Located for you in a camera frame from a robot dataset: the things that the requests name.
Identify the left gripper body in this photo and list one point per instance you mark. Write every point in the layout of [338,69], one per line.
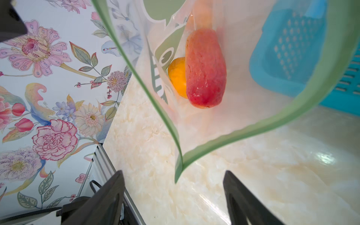
[12,25]

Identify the aluminium rail front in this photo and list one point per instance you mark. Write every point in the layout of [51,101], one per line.
[98,173]

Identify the orange mango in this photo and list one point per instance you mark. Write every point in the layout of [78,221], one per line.
[177,75]

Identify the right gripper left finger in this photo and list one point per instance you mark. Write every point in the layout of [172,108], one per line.
[104,208]

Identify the teal plastic basket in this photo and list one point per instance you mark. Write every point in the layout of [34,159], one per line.
[290,45]

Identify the small red-yellow mango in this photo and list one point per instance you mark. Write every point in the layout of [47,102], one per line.
[205,68]

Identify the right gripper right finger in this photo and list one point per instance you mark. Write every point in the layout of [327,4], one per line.
[243,207]

